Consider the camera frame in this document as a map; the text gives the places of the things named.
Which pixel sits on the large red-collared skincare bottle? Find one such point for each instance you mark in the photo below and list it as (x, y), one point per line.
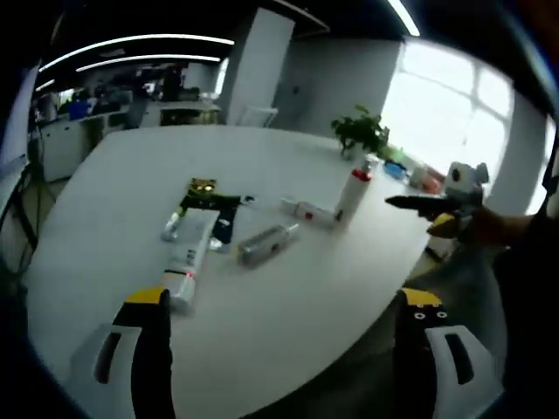
(354, 196)

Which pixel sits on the long white office counter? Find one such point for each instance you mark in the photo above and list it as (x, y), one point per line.
(65, 148)

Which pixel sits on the blue container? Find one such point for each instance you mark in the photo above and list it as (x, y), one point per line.
(395, 170)

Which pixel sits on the potted green plant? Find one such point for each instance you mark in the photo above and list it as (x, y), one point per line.
(360, 131)

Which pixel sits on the grey mesh office chair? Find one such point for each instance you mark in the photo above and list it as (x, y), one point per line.
(463, 279)

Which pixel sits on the blue box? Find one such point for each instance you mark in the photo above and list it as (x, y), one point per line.
(80, 109)

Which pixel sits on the person's right hand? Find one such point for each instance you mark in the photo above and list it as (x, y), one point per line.
(482, 227)

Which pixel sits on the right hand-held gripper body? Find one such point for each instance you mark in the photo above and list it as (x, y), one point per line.
(465, 183)

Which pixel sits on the long ceiling light strip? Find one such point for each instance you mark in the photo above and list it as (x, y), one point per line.
(140, 40)
(153, 59)
(404, 17)

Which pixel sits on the red container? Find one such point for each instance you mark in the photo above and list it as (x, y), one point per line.
(431, 183)

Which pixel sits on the small white red tube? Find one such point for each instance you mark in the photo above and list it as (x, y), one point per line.
(305, 211)

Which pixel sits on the green black skincare sachet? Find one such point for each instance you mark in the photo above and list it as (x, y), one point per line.
(205, 201)

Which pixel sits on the white skincare tube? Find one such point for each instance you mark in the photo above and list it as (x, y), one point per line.
(194, 244)

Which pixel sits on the small dark blue item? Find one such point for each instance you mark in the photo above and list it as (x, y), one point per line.
(249, 199)

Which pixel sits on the gold skincare sachet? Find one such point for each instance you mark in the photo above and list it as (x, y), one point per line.
(203, 184)

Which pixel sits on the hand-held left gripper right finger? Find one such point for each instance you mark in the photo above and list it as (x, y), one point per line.
(410, 358)

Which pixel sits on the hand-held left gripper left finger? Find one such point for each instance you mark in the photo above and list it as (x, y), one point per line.
(153, 349)

